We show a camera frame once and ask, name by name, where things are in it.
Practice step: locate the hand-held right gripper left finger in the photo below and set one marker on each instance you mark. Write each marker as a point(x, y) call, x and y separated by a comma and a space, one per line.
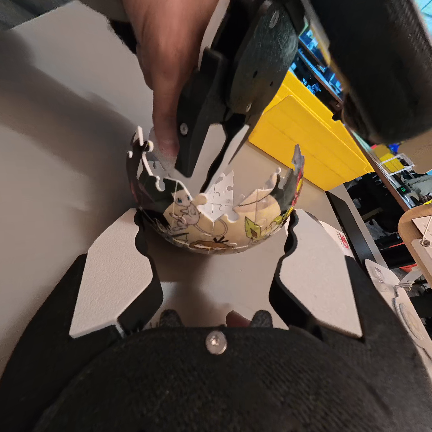
point(111, 276)

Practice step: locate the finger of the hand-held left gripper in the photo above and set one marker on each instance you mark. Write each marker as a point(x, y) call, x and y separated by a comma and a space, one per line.
point(229, 152)

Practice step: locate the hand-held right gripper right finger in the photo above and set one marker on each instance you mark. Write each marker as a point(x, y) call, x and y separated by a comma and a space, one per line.
point(320, 280)

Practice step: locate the cartoon print puzzle ball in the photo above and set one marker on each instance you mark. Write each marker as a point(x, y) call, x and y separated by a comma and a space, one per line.
point(202, 233)

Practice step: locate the person's left hand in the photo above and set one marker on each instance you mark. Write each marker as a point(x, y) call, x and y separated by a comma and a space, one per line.
point(168, 50)

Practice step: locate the yellow plastic bin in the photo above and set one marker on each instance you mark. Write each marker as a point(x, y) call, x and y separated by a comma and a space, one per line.
point(303, 141)

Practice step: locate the cork clipboard with papers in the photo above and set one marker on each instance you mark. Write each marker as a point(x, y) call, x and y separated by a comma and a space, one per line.
point(416, 236)

